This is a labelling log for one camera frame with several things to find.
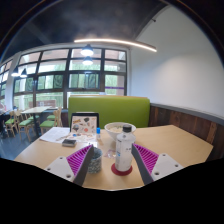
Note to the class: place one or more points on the green upholstered bench backrest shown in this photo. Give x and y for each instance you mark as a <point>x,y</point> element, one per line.
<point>116,108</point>

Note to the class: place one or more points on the dark patterned cup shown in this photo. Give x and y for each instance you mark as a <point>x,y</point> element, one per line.
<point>96,161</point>

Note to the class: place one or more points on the group of green-seated wooden chairs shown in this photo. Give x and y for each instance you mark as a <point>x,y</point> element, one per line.
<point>46,123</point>

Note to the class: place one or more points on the person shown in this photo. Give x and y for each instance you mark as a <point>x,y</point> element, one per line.
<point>2,121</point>

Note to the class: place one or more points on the white bowl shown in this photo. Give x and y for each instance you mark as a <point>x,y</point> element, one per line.
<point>112,129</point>

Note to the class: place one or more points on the light wooden dining table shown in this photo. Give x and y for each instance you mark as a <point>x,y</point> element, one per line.
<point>35,109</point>

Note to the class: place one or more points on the colourful sticker sheet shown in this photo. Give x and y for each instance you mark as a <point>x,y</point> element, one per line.
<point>83,136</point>

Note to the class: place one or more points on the black-framed tablet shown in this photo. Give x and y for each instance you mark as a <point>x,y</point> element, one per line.
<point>84,123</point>

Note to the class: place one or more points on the flat round red coaster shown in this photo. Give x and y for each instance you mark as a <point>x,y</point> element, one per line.
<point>115,170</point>

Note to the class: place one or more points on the small dark box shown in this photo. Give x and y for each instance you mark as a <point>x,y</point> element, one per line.
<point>69,142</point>

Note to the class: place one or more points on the group of pendant lamps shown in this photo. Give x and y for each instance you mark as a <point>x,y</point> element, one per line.
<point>87,51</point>

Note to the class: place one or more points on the small blue-capped bottle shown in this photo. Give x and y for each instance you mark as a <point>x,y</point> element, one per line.
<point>98,134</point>

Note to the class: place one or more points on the black-framed window wall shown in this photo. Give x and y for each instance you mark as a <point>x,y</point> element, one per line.
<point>66,80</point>

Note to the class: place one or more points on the long linear ceiling light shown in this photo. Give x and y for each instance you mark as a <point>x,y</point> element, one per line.
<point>116,41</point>

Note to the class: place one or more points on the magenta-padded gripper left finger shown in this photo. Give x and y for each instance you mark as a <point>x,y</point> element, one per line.
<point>60,166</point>

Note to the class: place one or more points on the white paper sheet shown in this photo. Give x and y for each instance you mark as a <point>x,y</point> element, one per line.
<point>55,134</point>

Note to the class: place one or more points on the white-labelled black-capped drink bottle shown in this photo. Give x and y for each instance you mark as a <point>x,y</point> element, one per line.
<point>124,150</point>

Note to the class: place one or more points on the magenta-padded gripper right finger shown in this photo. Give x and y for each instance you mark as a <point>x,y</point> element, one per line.
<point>165,165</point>

